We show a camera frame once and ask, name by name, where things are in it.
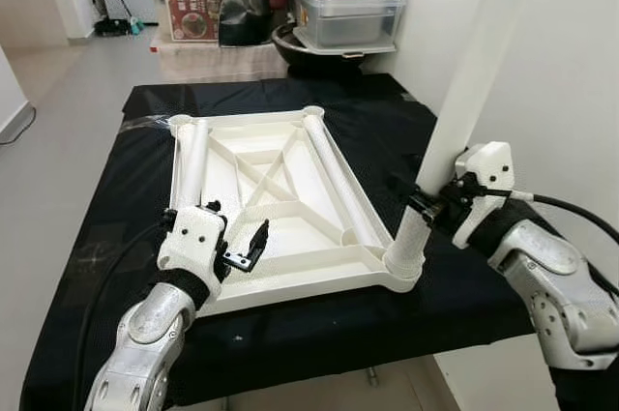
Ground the white plastic table top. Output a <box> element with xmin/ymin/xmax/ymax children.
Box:
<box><xmin>166</xmin><ymin>104</ymin><xmax>425</xmax><ymax>320</ymax></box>

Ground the beige fabric bench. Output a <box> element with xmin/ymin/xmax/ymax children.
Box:
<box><xmin>150</xmin><ymin>26</ymin><xmax>291</xmax><ymax>83</ymax></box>

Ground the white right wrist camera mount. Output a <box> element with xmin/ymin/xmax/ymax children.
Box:
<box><xmin>452</xmin><ymin>142</ymin><xmax>516</xmax><ymax>248</ymax></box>

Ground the black tablecloth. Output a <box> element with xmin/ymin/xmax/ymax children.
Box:
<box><xmin>19</xmin><ymin>73</ymin><xmax>557</xmax><ymax>410</ymax></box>

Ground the black floor cable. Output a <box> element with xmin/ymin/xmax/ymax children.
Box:
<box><xmin>0</xmin><ymin>106</ymin><xmax>38</xmax><ymax>146</ymax></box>

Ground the clear tape strip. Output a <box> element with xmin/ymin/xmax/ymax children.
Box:
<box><xmin>118</xmin><ymin>113</ymin><xmax>183</xmax><ymax>133</ymax></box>

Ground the clear plastic container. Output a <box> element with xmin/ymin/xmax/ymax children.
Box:
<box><xmin>290</xmin><ymin>0</ymin><xmax>407</xmax><ymax>54</ymax></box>

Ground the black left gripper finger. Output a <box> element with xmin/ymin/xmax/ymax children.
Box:
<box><xmin>226</xmin><ymin>221</ymin><xmax>271</xmax><ymax>273</ymax></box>

